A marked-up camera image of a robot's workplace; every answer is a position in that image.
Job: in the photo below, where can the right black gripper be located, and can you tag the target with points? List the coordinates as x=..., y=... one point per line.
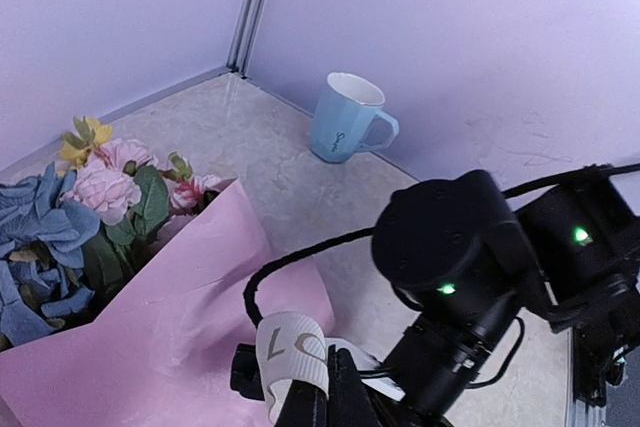
x=433, y=364

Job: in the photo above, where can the beige printed ribbon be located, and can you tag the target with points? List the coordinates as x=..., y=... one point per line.
x=284, y=328

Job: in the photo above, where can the pink wrapping paper sheet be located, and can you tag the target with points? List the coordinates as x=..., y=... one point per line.
x=160, y=353

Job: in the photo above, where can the pink fake rose stem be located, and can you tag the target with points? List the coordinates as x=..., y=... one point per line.
x=189, y=193

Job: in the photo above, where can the pale pink fake flower stem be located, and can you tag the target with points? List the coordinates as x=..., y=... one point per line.
x=121, y=183

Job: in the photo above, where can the blue fake flower bunch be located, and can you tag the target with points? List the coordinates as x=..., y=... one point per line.
x=58, y=269

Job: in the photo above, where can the yellow fake flower stem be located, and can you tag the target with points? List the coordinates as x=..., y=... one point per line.
x=89, y=135

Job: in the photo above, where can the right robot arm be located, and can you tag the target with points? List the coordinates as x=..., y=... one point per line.
x=468, y=257

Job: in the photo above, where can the light blue mug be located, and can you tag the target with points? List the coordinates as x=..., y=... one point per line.
x=347, y=108

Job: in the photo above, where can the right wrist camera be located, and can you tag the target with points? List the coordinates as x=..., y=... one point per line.
x=256, y=369

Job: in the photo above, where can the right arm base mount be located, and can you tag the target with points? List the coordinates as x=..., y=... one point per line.
x=595, y=365

